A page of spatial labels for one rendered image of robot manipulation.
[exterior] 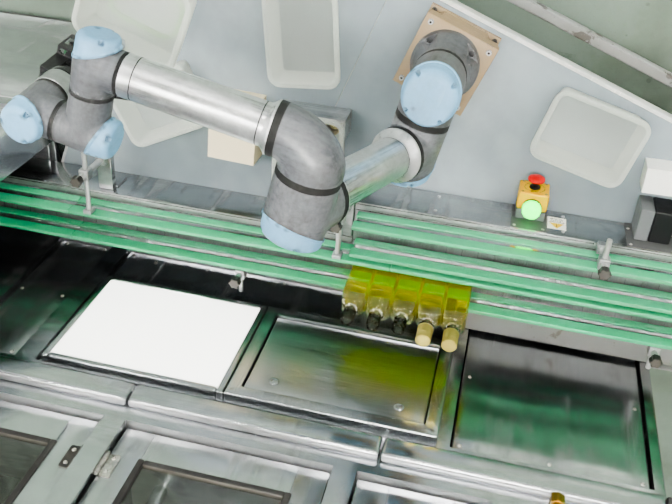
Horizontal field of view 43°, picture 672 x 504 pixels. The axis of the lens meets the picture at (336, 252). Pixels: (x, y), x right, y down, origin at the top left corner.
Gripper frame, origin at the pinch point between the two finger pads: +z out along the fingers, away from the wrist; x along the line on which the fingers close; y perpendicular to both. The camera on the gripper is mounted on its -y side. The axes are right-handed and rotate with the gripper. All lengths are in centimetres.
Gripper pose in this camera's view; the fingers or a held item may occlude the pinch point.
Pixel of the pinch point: (123, 46)
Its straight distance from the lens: 180.8
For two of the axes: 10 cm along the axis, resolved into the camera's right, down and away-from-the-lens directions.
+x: -3.4, 6.8, 6.5
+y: -9.0, -4.3, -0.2
